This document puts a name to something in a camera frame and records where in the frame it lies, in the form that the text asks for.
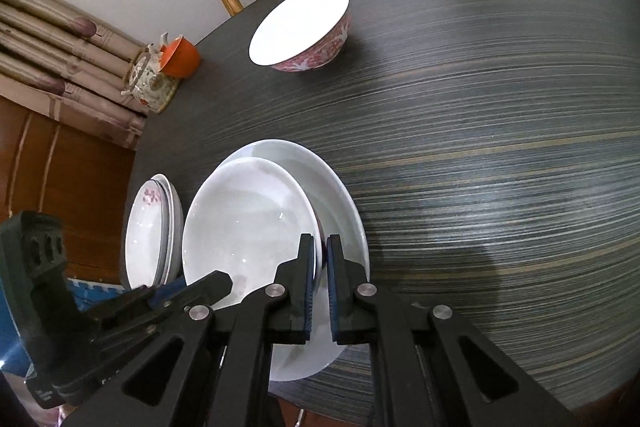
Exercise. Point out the blue foam floor mat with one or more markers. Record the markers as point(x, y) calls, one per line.
point(90, 289)

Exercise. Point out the large white flowered bowl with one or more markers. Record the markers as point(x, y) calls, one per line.
point(345, 217)

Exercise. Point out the small white pink-flower plate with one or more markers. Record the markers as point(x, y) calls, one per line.
point(142, 232)

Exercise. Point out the floral ceramic teapot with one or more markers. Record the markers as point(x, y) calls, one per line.
point(150, 87)

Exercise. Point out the orange lidded cup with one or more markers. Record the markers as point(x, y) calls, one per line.
point(182, 57)

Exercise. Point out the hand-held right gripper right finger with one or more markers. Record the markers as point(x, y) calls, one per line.
point(337, 287)

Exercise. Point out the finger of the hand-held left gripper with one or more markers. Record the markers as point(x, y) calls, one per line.
point(160, 297)
point(210, 287)

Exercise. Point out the brown wooden door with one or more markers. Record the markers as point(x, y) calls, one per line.
point(75, 187)

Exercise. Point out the pink patterned bowl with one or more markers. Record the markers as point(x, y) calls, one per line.
point(295, 27)

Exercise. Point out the beige patterned curtain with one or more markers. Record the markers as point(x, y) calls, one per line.
point(60, 47)

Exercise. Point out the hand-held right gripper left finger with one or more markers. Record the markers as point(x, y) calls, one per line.
point(309, 287)

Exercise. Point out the small white grey-flower bowl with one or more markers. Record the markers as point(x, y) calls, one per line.
point(250, 232)

